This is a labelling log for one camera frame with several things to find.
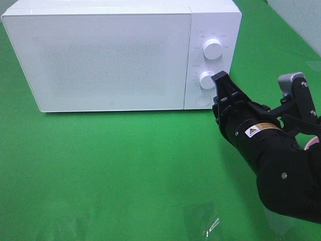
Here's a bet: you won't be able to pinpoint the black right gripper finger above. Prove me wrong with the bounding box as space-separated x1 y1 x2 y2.
292 74 317 118
211 71 241 100

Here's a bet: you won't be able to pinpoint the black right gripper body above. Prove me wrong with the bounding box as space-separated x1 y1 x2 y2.
213 93 283 148

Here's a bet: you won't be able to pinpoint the pink plate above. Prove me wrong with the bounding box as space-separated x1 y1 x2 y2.
304 137 319 151

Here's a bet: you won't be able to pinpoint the white microwave door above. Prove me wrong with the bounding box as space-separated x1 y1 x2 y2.
3 14 191 112

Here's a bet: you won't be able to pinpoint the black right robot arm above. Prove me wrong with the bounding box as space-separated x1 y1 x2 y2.
212 71 320 223

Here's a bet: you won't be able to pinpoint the lower white microwave knob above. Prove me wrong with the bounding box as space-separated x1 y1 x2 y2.
199 71 215 89

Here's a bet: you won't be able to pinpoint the white microwave knob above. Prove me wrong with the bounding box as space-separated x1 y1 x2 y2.
203 37 223 60
199 71 215 89

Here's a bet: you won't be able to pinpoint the upper white microwave knob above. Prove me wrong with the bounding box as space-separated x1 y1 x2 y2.
203 37 223 60

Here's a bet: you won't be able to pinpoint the green table cover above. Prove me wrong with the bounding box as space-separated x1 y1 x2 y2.
1 28 320 240

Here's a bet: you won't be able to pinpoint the white microwave oven body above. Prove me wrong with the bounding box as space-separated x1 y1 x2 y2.
1 1 242 110

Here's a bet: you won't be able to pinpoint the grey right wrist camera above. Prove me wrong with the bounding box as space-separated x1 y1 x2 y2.
278 72 305 97

